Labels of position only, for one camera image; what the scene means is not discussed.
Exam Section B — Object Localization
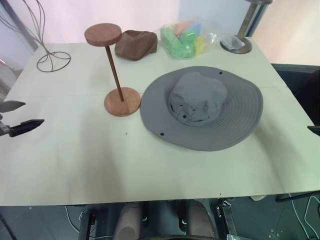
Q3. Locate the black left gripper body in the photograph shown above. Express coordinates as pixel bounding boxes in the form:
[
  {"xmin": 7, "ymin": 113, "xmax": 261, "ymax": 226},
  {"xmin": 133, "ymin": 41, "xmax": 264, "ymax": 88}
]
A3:
[{"xmin": 0, "ymin": 113, "xmax": 11, "ymax": 137}]

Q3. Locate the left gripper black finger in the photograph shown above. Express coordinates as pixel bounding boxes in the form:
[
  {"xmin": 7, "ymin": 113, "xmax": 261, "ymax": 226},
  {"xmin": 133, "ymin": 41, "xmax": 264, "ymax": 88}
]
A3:
[
  {"xmin": 8, "ymin": 118, "xmax": 46, "ymax": 138},
  {"xmin": 0, "ymin": 100, "xmax": 27, "ymax": 114}
]

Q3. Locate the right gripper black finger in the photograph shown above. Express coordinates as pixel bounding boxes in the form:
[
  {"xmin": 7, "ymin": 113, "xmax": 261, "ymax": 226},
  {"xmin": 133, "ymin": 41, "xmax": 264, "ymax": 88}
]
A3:
[{"xmin": 307, "ymin": 125, "xmax": 320, "ymax": 137}]

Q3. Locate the wooden hat stand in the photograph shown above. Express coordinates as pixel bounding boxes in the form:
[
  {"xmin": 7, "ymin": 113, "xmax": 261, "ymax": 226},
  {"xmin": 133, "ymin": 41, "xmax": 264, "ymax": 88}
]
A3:
[{"xmin": 84, "ymin": 24, "xmax": 142, "ymax": 118}]

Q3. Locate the grey wide-brim bucket hat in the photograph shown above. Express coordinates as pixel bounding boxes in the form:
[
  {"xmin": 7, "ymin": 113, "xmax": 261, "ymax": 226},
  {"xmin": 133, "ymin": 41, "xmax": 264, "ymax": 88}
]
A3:
[{"xmin": 139, "ymin": 65, "xmax": 265, "ymax": 153}]

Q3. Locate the grey metal lamp base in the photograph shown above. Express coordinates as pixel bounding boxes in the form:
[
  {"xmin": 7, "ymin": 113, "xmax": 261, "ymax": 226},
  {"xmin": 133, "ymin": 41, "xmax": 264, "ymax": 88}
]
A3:
[{"xmin": 219, "ymin": 0, "xmax": 273, "ymax": 55}]

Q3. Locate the brown cap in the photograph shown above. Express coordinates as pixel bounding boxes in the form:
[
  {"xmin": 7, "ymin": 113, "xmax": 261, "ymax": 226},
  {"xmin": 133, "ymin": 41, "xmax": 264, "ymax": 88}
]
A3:
[{"xmin": 114, "ymin": 29, "xmax": 159, "ymax": 62}]

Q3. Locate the black chair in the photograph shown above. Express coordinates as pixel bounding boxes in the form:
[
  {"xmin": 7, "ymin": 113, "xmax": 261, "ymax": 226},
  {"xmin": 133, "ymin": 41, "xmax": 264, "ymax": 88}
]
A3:
[{"xmin": 270, "ymin": 63, "xmax": 320, "ymax": 127}]

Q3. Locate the small clear plastic bag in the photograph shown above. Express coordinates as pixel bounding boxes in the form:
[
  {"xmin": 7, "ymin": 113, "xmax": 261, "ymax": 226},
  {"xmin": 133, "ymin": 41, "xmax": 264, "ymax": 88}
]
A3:
[{"xmin": 220, "ymin": 33, "xmax": 245, "ymax": 51}]

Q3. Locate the clear bag of colourful toys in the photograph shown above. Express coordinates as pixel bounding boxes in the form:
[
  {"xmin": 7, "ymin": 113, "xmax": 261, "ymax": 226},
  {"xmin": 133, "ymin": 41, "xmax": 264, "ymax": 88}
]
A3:
[{"xmin": 159, "ymin": 15, "xmax": 221, "ymax": 60}]

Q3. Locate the thin wire stand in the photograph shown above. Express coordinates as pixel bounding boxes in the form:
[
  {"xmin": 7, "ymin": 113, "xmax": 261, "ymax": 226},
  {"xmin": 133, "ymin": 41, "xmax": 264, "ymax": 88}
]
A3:
[{"xmin": 21, "ymin": 0, "xmax": 72, "ymax": 74}]

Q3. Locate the white floor cable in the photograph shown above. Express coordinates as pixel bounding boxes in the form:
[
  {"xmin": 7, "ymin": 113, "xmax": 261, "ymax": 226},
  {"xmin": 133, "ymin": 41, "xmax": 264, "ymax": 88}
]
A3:
[
  {"xmin": 287, "ymin": 192, "xmax": 320, "ymax": 232},
  {"xmin": 64, "ymin": 204, "xmax": 83, "ymax": 235}
]

